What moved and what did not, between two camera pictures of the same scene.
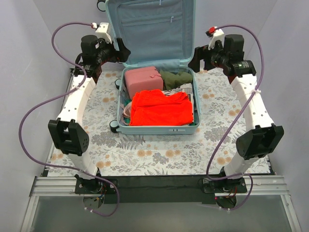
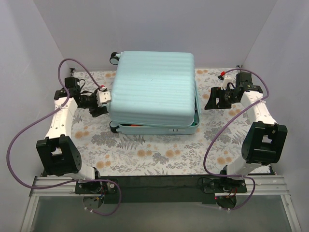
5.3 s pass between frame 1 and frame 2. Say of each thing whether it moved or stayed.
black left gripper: moved
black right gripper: moved
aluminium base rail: stayed
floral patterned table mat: stayed
